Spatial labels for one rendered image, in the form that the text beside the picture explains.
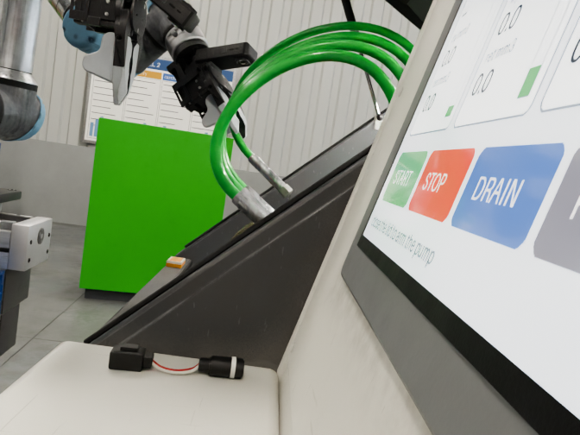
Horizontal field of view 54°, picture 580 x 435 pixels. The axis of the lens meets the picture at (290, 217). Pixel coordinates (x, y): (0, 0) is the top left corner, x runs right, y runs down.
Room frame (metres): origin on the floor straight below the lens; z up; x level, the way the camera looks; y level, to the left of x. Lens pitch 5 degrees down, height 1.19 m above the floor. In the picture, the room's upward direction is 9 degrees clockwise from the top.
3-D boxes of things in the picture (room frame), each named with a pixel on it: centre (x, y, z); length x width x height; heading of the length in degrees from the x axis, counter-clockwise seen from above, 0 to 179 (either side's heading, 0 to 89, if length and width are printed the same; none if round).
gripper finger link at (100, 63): (0.77, 0.27, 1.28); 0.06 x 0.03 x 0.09; 92
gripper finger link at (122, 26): (0.76, 0.25, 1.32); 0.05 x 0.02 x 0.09; 2
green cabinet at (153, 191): (4.49, 1.05, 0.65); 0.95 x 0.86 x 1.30; 104
